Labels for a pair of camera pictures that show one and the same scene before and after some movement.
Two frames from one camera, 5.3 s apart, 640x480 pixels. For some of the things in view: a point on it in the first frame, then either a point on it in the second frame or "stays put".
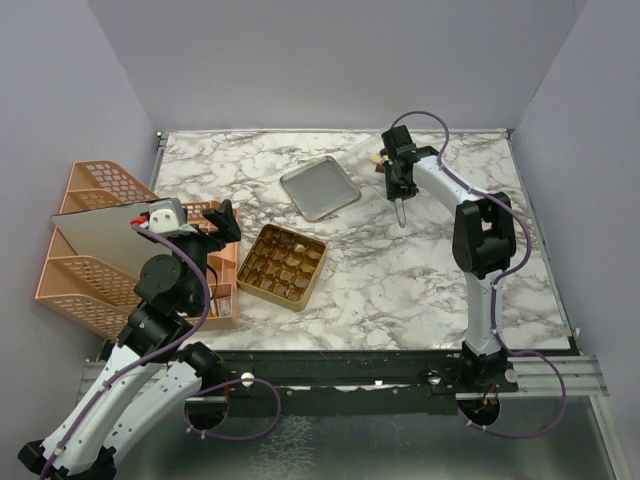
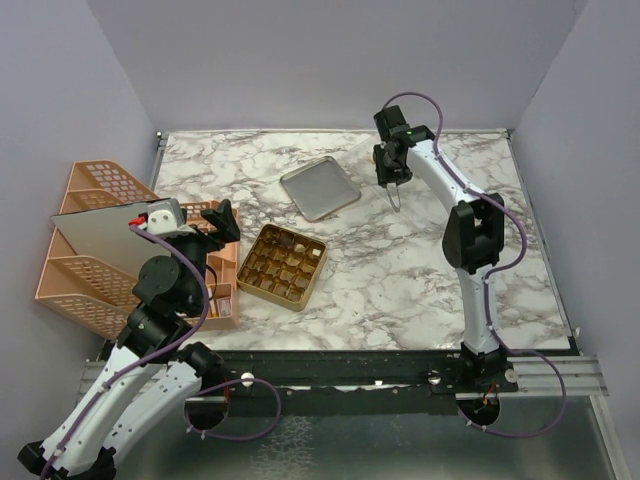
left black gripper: [228, 229] stays put
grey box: [108, 235] stays put
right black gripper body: [398, 188] → [389, 171]
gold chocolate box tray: [281, 266] stays put
